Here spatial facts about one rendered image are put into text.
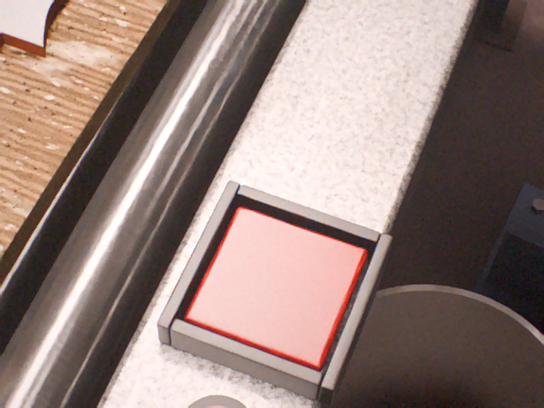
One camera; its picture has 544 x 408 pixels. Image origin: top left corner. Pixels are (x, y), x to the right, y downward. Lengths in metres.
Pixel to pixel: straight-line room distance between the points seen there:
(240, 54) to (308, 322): 0.16
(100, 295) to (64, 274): 0.02
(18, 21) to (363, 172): 0.18
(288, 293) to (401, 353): 0.77
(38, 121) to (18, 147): 0.02
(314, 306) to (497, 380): 0.77
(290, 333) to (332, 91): 0.14
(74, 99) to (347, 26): 0.15
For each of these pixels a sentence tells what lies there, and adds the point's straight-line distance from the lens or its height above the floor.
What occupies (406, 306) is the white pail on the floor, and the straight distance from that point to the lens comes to 1.10.
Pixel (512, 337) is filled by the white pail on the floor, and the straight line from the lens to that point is 1.11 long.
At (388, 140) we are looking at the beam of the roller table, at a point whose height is 0.91.
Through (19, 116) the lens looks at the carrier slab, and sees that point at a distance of 0.48.
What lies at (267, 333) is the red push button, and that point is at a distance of 0.42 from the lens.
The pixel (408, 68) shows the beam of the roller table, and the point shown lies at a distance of 0.52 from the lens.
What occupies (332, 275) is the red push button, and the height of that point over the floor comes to 0.93.
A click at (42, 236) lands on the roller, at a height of 0.91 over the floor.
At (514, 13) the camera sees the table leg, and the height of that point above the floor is 0.01.
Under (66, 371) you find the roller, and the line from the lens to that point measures 0.43.
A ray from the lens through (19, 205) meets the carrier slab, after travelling 0.45.
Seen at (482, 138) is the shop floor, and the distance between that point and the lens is 1.67.
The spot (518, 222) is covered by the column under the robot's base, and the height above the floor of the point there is 0.01.
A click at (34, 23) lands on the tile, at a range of 0.50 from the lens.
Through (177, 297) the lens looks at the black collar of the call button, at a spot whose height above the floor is 0.93.
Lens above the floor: 1.31
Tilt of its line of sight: 57 degrees down
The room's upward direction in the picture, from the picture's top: 3 degrees clockwise
